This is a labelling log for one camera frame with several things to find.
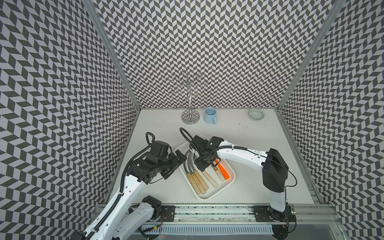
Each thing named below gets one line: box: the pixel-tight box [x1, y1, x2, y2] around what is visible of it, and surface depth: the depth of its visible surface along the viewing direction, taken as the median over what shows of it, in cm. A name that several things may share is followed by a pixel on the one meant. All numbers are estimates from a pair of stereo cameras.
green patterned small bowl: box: [248, 108, 265, 122], surface depth 114 cm
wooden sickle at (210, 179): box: [202, 170, 219, 189], surface depth 85 cm
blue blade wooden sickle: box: [214, 167, 225, 182], surface depth 86 cm
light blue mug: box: [203, 107, 217, 125], surface depth 110 cm
